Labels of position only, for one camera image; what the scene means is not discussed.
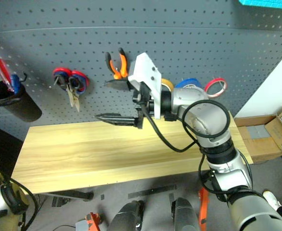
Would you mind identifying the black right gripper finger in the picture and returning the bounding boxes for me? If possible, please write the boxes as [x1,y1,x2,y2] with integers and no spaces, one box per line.
[93,112,137,127]
[104,79,132,92]

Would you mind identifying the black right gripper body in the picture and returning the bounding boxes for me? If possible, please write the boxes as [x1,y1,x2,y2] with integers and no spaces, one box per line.
[130,81,155,130]

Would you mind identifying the orange black needle-nose pliers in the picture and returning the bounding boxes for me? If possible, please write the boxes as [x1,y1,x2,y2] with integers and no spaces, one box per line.
[104,47,130,81]

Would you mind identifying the blue tape roll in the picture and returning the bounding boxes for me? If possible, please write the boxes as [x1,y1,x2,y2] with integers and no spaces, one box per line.
[175,77,203,90]

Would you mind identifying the grey metal pegboard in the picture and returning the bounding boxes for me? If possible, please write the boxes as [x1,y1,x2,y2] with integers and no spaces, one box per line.
[0,0,282,141]

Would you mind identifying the yellow tape roll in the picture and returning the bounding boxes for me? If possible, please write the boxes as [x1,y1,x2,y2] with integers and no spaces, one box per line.
[161,77,175,92]

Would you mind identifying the red tape roll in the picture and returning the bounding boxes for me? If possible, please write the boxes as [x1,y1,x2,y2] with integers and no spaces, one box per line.
[204,77,228,99]

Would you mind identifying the black flat strip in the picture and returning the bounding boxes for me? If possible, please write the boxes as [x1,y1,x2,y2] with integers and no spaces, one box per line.
[127,184,178,200]

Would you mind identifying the black table leg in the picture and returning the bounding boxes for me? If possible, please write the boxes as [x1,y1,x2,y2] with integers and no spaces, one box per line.
[38,190,94,202]

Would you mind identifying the black plastic cup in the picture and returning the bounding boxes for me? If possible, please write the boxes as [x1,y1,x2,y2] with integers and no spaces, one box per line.
[0,80,43,123]

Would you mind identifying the dark rounded shape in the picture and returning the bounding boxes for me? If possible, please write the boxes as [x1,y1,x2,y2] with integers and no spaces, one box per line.
[171,197,201,231]
[107,200,146,231]

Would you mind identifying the orange grey device on floor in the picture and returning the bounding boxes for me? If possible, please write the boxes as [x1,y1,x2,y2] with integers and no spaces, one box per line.
[75,212,102,231]

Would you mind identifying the orange object on floor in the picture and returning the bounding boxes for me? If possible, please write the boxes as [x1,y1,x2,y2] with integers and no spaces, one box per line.
[198,187,211,231]

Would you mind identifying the brown cardboard box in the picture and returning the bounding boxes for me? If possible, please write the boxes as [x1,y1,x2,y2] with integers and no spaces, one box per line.
[234,105,282,165]

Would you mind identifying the blue plastic basket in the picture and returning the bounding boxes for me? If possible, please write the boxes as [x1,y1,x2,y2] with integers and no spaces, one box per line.
[238,0,282,11]

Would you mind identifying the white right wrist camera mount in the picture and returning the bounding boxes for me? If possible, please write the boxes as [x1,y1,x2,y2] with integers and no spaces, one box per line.
[127,52,163,120]

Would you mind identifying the red blue handled scissors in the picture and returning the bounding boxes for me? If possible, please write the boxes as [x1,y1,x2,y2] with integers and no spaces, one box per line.
[52,67,91,113]

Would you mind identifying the blue handled tool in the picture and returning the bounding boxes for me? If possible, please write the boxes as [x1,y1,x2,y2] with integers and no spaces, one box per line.
[10,74,21,95]

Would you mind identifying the red handled tool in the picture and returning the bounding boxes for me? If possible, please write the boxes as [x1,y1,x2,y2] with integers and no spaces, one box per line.
[0,58,14,92]

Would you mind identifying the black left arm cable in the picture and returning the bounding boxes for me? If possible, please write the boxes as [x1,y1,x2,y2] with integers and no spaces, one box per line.
[0,177,40,231]

